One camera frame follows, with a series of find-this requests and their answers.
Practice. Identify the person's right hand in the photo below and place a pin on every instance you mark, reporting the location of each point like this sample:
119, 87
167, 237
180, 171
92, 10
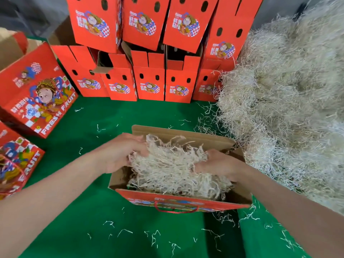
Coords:
220, 165

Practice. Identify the person's left hand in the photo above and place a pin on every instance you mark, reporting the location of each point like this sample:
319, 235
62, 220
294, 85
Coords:
121, 153

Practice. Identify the small straw filler clump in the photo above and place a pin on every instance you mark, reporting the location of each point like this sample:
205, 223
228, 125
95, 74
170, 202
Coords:
172, 172

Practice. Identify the red cardboard box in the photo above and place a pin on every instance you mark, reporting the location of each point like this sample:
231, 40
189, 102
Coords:
177, 200
149, 83
80, 78
119, 86
226, 45
144, 21
187, 24
94, 21
207, 88
180, 86

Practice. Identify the group of red boxes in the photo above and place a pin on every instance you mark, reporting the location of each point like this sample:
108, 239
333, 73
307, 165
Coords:
37, 99

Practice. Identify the pile of wood wool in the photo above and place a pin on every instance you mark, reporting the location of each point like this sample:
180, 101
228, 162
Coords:
290, 94

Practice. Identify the person's right forearm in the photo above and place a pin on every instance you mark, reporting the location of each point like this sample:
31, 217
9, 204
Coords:
295, 207

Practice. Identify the person's left forearm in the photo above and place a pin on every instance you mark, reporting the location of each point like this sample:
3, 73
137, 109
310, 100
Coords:
48, 207

